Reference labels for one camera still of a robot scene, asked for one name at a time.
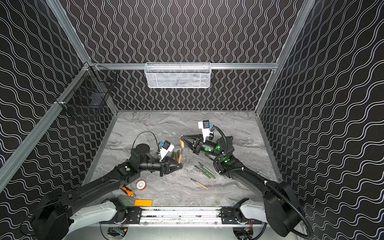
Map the tan pen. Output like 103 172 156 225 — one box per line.
178 148 184 164
190 178 209 190

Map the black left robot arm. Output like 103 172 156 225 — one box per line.
31 144 183 240

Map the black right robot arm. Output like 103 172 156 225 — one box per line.
180 126 314 240

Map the dark green pen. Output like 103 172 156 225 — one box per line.
195 166 212 179

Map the light green pen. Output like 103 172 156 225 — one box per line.
202 167 216 179

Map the red white tape roll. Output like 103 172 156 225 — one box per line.
136 180 147 191

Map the orange utility knife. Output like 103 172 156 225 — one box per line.
121 187 136 198

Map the yellow card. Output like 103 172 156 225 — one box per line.
135 199 153 207

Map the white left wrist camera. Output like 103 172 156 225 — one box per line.
159 141 175 162

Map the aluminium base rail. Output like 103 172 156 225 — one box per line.
59 205 304 227

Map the white wire mesh basket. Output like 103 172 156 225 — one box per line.
144 62 212 89

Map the black wire mesh basket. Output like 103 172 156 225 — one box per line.
58 62 118 122

